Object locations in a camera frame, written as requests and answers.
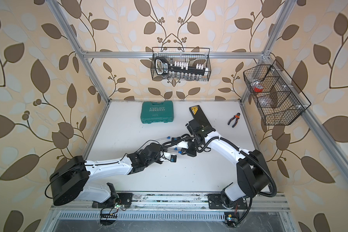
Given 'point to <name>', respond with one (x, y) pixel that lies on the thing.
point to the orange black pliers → (237, 116)
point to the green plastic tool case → (157, 111)
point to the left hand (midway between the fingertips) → (164, 143)
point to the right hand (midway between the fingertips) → (183, 150)
